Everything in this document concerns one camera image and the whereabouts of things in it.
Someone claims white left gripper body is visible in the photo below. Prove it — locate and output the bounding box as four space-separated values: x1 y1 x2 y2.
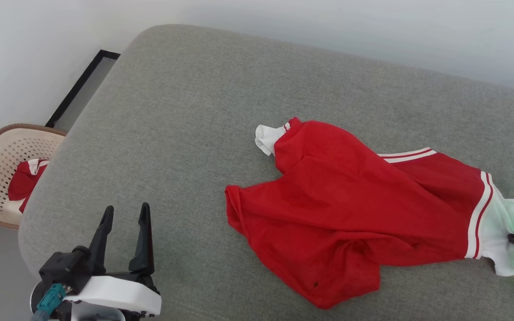
65 273 162 317

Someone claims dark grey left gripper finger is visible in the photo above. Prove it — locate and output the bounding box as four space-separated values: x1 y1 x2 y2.
128 203 155 273
90 206 115 273

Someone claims red and white jersey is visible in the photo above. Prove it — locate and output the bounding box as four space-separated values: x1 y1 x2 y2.
224 117 514 309

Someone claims red and white garment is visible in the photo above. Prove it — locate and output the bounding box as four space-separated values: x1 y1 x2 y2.
8 159 50 214

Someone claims grey fabric sofa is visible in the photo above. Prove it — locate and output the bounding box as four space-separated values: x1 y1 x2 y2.
18 25 514 321

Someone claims black baseboard strip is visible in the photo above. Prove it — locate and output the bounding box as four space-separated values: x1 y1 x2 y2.
45 49 120 129

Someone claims black cable with teal plug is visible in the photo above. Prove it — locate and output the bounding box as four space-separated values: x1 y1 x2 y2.
30 283 67 321

